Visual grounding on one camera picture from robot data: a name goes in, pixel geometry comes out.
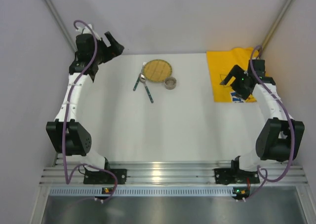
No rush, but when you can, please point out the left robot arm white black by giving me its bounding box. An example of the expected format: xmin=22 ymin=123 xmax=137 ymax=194
xmin=46 ymin=20 xmax=124 ymax=170

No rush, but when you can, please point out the speckled ceramic cup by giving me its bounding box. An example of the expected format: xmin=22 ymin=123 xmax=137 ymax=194
xmin=163 ymin=76 xmax=177 ymax=90

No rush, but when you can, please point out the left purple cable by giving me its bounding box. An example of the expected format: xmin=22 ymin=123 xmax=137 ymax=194
xmin=62 ymin=20 xmax=118 ymax=205

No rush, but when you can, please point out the yellow pikachu cloth placemat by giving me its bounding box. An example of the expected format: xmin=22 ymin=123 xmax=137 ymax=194
xmin=206 ymin=47 xmax=256 ymax=103

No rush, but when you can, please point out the spoon with green handle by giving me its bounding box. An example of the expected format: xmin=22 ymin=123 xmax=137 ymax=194
xmin=140 ymin=74 xmax=154 ymax=103

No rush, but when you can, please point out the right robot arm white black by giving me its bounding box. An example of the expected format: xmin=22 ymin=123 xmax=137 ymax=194
xmin=221 ymin=59 xmax=305 ymax=170

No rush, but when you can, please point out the slotted grey cable duct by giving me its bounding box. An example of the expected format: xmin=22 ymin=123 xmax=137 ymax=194
xmin=49 ymin=186 xmax=251 ymax=197

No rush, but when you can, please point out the round woven bamboo plate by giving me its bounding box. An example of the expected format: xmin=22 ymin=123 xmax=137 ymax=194
xmin=143 ymin=59 xmax=173 ymax=83

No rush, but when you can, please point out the aluminium rail base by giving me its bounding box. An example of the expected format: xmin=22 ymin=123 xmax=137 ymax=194
xmin=39 ymin=159 xmax=308 ymax=186

